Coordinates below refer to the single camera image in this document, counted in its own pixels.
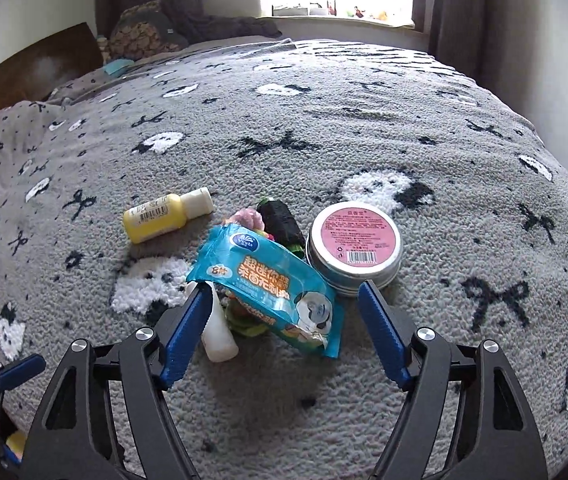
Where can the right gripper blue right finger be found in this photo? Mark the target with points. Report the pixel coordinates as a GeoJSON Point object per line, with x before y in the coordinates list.
{"type": "Point", "coordinates": [494, 435]}

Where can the round tin pink lid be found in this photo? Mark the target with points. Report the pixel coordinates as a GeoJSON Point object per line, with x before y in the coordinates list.
{"type": "Point", "coordinates": [350, 243]}

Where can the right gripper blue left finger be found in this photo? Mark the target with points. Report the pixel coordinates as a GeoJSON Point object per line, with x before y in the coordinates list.
{"type": "Point", "coordinates": [73, 435]}

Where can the black rolled cloth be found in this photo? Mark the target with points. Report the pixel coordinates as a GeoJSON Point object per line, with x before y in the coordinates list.
{"type": "Point", "coordinates": [279, 222]}

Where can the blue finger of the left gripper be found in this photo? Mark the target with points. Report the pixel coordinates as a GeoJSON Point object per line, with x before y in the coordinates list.
{"type": "Point", "coordinates": [18, 372]}

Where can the grey cat-pattern fleece blanket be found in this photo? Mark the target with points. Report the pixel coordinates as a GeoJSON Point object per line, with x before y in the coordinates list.
{"type": "Point", "coordinates": [480, 202]}

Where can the blue wet wipes pack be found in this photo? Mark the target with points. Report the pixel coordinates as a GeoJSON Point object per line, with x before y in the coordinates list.
{"type": "Point", "coordinates": [275, 286]}

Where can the yellow bottle white cap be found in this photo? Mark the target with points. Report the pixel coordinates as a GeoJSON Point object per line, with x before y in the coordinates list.
{"type": "Point", "coordinates": [165, 214]}

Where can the dark brown right curtain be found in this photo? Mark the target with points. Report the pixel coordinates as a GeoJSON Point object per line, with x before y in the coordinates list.
{"type": "Point", "coordinates": [454, 30]}

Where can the brown patterned pillow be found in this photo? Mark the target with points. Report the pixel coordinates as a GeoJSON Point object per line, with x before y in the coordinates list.
{"type": "Point", "coordinates": [143, 31]}

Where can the dark wooden headboard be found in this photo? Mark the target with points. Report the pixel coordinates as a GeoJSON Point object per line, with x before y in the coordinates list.
{"type": "Point", "coordinates": [32, 73]}

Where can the white tube yellow logo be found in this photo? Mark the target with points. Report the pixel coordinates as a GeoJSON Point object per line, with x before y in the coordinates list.
{"type": "Point", "coordinates": [216, 337]}

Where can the teal small object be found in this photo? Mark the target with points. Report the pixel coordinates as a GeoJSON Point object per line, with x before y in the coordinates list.
{"type": "Point", "coordinates": [117, 67]}

